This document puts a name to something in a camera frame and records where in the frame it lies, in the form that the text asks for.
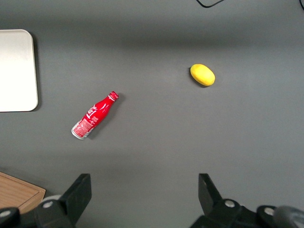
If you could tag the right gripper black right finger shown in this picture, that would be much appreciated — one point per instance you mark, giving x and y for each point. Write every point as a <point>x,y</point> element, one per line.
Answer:
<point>211,202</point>

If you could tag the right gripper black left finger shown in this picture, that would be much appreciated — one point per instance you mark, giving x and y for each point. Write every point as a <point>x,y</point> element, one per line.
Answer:
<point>73,202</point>

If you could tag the beige rectangular tray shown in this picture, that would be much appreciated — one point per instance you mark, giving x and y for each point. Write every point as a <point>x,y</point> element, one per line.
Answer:
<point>16,71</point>

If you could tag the wooden drawer cabinet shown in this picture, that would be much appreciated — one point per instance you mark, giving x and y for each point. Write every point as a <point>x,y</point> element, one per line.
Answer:
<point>16,192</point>

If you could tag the red cola bottle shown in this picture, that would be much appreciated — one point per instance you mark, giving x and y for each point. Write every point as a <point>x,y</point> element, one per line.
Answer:
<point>92,116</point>

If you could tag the yellow lemon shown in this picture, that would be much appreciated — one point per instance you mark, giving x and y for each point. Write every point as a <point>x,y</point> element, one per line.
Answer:
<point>203,74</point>

